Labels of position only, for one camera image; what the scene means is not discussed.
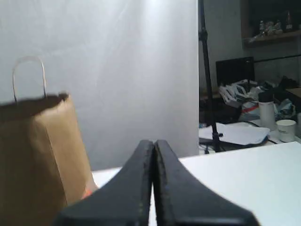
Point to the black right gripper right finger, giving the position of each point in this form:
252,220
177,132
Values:
182,200

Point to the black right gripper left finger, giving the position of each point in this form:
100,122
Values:
123,201

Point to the brown paper bag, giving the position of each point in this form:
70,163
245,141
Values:
44,166

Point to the white paper stack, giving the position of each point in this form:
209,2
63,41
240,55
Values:
241,135

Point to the pile of plastic bags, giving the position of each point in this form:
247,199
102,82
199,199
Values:
246,94

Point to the white paper cup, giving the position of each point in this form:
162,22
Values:
286,129

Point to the white thermos black lid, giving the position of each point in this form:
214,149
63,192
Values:
267,111

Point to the white backdrop sheet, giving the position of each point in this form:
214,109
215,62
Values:
130,66

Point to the black computer monitor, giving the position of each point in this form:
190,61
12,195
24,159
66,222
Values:
234,70

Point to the black tripod light stand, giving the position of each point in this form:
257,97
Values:
203,38

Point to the wooden wall shelf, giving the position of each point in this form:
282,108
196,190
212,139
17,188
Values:
265,22

